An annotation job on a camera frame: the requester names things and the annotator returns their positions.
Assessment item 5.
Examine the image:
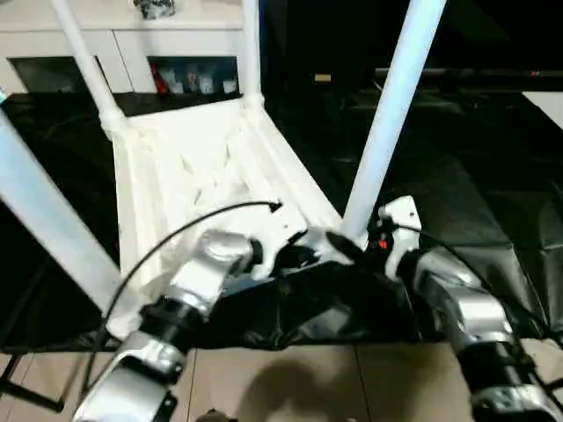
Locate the white cabinet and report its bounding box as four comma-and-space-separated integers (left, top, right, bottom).
0, 0, 247, 96

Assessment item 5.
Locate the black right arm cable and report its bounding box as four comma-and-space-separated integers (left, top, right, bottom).
384, 222, 563, 346

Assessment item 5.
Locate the black mat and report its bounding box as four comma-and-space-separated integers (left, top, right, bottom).
0, 84, 563, 353

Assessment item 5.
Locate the grey robot foot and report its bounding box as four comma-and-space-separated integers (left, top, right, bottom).
192, 410, 233, 422

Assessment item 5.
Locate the black folding table frame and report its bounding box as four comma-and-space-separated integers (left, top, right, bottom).
0, 352, 66, 414

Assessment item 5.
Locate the white flat board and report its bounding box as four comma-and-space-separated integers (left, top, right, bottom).
523, 91, 563, 131

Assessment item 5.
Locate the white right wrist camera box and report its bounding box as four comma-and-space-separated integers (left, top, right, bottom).
376, 195, 422, 277

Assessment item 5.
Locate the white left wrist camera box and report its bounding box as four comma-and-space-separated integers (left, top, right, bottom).
253, 206, 311, 279

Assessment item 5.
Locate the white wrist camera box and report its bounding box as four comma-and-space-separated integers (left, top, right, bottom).
376, 195, 422, 277
253, 206, 311, 279

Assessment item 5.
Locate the white plastic table top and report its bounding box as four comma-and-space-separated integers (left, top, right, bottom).
104, 95, 355, 342

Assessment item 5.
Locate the white plastic table leg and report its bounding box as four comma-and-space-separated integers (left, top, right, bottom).
0, 105, 126, 310
238, 0, 266, 112
51, 0, 131, 135
339, 0, 448, 245

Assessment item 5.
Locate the grey object on cabinet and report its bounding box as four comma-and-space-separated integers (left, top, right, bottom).
135, 0, 179, 20

